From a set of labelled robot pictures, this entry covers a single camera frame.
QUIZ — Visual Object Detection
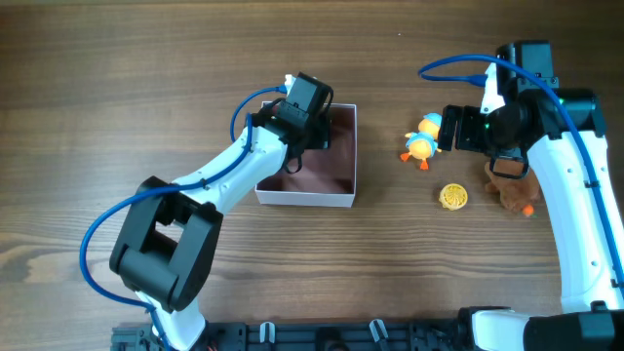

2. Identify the yellow toy duck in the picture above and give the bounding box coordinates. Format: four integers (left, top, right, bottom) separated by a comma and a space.
400, 113, 442, 171

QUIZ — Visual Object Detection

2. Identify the white cardboard box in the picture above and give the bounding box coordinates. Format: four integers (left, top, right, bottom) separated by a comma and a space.
254, 103, 358, 208

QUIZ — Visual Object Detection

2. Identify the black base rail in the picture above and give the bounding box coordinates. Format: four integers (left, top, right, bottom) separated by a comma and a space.
110, 319, 488, 351

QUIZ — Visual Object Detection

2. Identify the yellow round toy disc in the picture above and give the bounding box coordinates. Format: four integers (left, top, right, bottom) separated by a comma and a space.
439, 183, 468, 211

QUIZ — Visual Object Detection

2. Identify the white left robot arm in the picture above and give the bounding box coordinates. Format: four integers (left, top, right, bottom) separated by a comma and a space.
109, 73, 333, 350

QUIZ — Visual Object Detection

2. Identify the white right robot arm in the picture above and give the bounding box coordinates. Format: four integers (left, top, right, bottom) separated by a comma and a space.
439, 41, 623, 350

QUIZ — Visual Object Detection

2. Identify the brown plush toy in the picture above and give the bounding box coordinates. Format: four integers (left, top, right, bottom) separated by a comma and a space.
485, 161, 541, 217

